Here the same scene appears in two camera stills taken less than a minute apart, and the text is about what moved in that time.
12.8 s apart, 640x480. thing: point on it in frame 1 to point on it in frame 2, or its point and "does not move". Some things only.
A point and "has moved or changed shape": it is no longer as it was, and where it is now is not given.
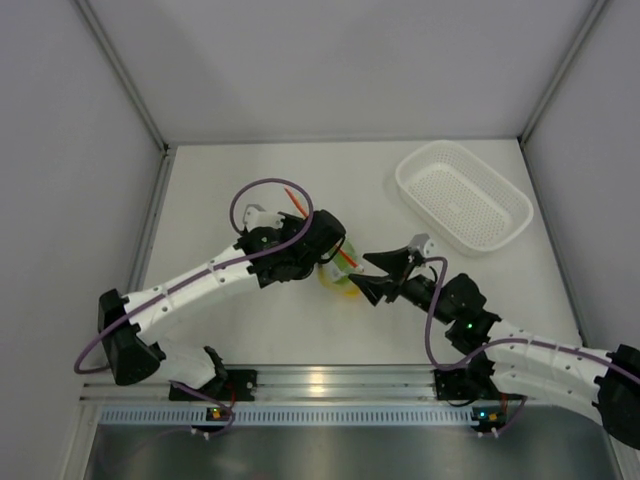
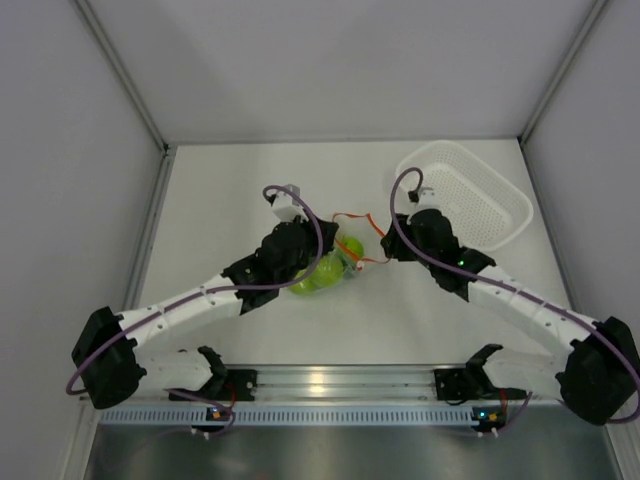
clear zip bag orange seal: x=343 y=262 has moved or changed shape
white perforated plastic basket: x=470 y=204 does not move
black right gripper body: x=419 y=290 to x=399 y=251
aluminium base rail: x=317 y=383 does not move
